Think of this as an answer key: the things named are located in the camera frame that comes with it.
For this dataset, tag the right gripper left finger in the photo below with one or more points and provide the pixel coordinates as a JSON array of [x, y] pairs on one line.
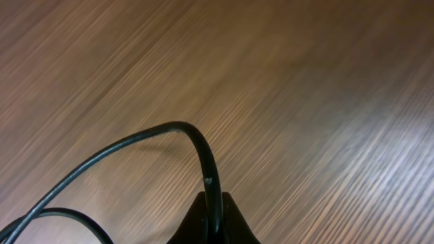
[[193, 229]]

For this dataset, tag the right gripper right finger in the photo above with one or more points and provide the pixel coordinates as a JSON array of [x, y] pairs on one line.
[[237, 228]]

